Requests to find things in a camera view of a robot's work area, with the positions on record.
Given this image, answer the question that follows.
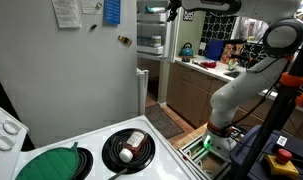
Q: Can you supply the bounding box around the green leaf pot holder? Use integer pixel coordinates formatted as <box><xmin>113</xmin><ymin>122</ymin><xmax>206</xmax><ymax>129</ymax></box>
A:
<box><xmin>14</xmin><ymin>141</ymin><xmax>79</xmax><ymax>180</ymax></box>

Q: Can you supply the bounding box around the blue fridge magnet sheet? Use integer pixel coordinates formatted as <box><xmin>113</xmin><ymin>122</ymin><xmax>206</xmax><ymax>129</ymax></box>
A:
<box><xmin>103</xmin><ymin>0</ymin><xmax>122</xmax><ymax>26</ymax></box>

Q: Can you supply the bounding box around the red yellow emergency stop button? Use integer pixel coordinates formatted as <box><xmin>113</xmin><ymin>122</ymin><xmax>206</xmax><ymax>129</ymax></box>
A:
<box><xmin>264</xmin><ymin>148</ymin><xmax>300</xmax><ymax>179</ymax></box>

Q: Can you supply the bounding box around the red kitchen utensil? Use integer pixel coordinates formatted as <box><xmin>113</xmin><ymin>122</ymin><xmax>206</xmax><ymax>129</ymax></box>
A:
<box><xmin>200</xmin><ymin>60</ymin><xmax>218</xmax><ymax>69</ymax></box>

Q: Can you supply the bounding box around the wooden kitchen cabinet counter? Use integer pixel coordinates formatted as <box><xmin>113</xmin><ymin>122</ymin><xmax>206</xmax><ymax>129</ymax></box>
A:
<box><xmin>166</xmin><ymin>54</ymin><xmax>303</xmax><ymax>141</ymax></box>

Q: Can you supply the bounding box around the white printed paper sheet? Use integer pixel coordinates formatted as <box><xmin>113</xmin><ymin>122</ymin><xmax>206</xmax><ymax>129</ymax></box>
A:
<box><xmin>51</xmin><ymin>0</ymin><xmax>83</xmax><ymax>29</ymax></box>

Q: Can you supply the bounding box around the white lidded jar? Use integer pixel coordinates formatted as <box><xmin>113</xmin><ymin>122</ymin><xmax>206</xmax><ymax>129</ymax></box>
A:
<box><xmin>151</xmin><ymin>35</ymin><xmax>163</xmax><ymax>48</ymax></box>

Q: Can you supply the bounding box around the white electric stove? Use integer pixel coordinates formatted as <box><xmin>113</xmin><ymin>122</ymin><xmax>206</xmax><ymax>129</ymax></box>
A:
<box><xmin>0</xmin><ymin>106</ymin><xmax>205</xmax><ymax>180</ymax></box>

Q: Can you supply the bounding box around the dark floor rug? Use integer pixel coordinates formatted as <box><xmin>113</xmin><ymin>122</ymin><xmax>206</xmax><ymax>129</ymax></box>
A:
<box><xmin>144</xmin><ymin>104</ymin><xmax>185</xmax><ymax>140</ymax></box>

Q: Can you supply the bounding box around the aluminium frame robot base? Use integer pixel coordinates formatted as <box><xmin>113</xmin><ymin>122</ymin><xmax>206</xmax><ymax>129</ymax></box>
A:
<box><xmin>179</xmin><ymin>134</ymin><xmax>232</xmax><ymax>180</ymax></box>

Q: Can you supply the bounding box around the white stove knob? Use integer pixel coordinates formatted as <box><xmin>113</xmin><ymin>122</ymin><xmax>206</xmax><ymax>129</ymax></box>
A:
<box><xmin>2</xmin><ymin>120</ymin><xmax>21</xmax><ymax>135</ymax></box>
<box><xmin>0</xmin><ymin>134</ymin><xmax>16</xmax><ymax>152</ymax></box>

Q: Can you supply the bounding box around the blue cutting board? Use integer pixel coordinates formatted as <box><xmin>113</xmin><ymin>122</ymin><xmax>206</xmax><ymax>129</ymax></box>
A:
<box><xmin>205</xmin><ymin>39</ymin><xmax>225</xmax><ymax>62</ymax></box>

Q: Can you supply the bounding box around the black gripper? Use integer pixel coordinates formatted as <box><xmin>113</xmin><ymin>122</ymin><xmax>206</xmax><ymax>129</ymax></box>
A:
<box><xmin>166</xmin><ymin>0</ymin><xmax>184</xmax><ymax>23</ymax></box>

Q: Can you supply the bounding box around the black stove burner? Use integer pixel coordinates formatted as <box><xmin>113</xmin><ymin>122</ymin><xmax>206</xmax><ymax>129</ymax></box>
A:
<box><xmin>101</xmin><ymin>127</ymin><xmax>156</xmax><ymax>175</ymax></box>
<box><xmin>70</xmin><ymin>147</ymin><xmax>94</xmax><ymax>180</ymax></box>

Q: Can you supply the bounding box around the colourful patterned board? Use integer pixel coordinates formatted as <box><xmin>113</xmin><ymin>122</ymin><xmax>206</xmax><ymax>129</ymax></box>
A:
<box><xmin>219</xmin><ymin>43</ymin><xmax>244</xmax><ymax>65</ymax></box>

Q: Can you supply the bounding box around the teal and white food packet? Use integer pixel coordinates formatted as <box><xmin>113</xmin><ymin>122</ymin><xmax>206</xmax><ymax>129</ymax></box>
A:
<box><xmin>145</xmin><ymin>5</ymin><xmax>169</xmax><ymax>14</ymax></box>

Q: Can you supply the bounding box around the dark blue storage box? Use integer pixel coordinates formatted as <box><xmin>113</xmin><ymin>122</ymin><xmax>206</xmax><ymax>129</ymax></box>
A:
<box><xmin>230</xmin><ymin>124</ymin><xmax>303</xmax><ymax>180</ymax></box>

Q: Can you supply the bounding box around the gold bottle opener magnet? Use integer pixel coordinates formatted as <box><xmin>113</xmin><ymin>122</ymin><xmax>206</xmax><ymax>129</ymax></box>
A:
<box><xmin>117</xmin><ymin>34</ymin><xmax>133</xmax><ymax>47</ymax></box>

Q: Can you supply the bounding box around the teal kettle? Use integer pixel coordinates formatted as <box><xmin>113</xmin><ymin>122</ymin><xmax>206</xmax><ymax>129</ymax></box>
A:
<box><xmin>179</xmin><ymin>42</ymin><xmax>195</xmax><ymax>57</ymax></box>

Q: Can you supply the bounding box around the small white paper note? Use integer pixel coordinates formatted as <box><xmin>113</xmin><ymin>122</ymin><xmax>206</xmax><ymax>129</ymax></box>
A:
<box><xmin>80</xmin><ymin>0</ymin><xmax>104</xmax><ymax>15</ymax></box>

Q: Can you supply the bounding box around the black white patterned picture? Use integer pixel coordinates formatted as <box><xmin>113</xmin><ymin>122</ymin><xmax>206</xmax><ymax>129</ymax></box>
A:
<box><xmin>182</xmin><ymin>9</ymin><xmax>196</xmax><ymax>22</ymax></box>

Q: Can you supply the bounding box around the white refrigerator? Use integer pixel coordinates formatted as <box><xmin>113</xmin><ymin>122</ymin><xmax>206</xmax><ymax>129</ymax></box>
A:
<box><xmin>0</xmin><ymin>0</ymin><xmax>150</xmax><ymax>149</ymax></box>

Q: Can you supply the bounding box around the black pole with orange clamps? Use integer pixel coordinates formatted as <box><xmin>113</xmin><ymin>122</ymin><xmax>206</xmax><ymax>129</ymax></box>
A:
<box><xmin>235</xmin><ymin>29</ymin><xmax>303</xmax><ymax>180</ymax></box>

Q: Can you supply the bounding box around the clear plastic container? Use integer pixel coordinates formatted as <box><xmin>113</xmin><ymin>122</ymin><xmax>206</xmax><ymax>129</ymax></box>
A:
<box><xmin>137</xmin><ymin>35</ymin><xmax>154</xmax><ymax>48</ymax></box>

